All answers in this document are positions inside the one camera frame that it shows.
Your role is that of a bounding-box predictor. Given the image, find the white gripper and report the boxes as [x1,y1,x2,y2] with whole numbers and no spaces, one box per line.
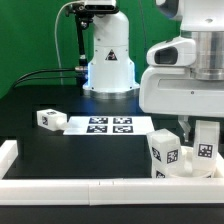
[139,66,224,140]

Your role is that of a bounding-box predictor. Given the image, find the white round stool seat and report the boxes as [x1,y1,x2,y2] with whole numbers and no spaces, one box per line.
[151,145,224,179]

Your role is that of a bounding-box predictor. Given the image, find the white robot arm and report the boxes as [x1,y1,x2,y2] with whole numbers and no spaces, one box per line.
[84,0,224,133]

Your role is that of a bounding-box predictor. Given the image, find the white marker sheet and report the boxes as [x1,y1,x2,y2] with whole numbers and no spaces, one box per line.
[64,116,154,135]

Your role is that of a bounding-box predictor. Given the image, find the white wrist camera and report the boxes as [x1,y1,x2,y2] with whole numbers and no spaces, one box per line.
[146,36,196,67]

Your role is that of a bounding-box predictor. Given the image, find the white U-shaped frame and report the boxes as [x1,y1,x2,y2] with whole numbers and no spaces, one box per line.
[0,140,224,206]

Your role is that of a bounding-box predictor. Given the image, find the black camera on stand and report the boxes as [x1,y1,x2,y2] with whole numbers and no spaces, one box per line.
[66,0,119,67]

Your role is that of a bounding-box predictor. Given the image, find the white camera cable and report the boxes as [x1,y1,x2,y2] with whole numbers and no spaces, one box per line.
[54,0,84,86]

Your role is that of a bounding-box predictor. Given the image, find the black cables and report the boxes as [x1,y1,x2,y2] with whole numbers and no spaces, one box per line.
[11,66,88,90]

